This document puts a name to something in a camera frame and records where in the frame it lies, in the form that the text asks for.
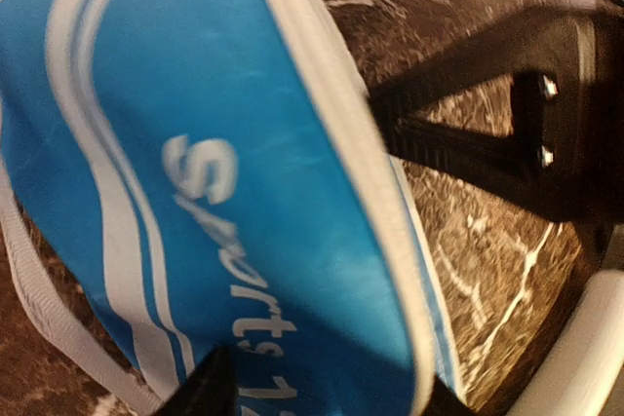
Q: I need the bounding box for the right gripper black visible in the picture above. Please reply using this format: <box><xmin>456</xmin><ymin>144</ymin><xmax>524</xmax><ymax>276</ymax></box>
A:
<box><xmin>370</xmin><ymin>0</ymin><xmax>623</xmax><ymax>270</ymax></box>

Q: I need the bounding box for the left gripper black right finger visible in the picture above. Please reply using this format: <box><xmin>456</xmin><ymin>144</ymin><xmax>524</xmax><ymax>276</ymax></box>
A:
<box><xmin>428</xmin><ymin>376</ymin><xmax>473</xmax><ymax>416</ymax></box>

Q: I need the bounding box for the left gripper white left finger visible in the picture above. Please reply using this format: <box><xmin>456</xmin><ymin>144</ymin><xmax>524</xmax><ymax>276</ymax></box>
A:
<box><xmin>155</xmin><ymin>346</ymin><xmax>237</xmax><ymax>416</ymax></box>

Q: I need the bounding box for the blue racket cover bag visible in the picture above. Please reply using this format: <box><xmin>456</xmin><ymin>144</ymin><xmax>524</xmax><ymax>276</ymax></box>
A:
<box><xmin>1</xmin><ymin>0</ymin><xmax>465</xmax><ymax>415</ymax></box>

